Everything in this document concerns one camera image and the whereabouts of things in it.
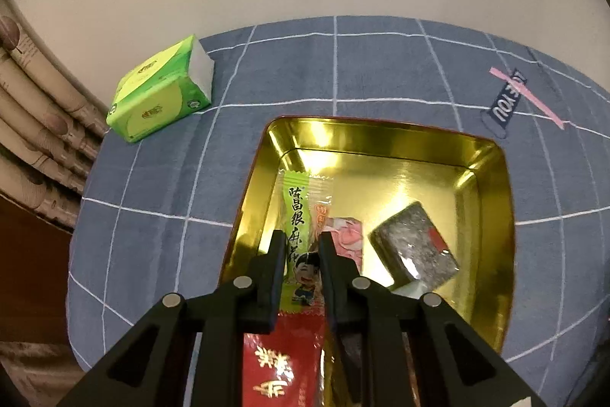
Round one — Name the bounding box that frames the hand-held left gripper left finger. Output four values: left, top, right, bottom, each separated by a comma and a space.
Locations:
57, 230, 287, 407

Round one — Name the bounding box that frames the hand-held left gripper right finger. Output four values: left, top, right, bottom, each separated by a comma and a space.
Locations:
318, 232, 549, 407

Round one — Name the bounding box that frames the pink patterned snack packet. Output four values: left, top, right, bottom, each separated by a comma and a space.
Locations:
329, 215, 365, 274

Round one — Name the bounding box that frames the green label cartoon snack packet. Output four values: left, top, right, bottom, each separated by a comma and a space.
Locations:
276, 169, 334, 317

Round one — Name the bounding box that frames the red snack packet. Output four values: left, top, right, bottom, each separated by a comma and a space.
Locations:
242, 312, 329, 407

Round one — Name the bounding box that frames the navy and pale teal packet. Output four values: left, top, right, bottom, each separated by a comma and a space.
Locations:
388, 280, 432, 299

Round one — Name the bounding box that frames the dark grey snack packet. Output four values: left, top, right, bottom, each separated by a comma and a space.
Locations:
368, 200, 461, 288

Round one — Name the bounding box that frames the red and gold tin box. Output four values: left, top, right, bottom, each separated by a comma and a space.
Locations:
217, 115, 516, 407

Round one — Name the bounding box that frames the blue checked tablecloth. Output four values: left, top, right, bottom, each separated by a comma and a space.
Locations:
67, 15, 610, 372

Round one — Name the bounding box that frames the green tissue pack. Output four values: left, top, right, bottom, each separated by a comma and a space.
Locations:
106, 34, 215, 144

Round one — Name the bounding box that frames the patterned beige curtain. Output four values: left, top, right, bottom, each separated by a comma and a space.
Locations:
0, 0, 110, 231

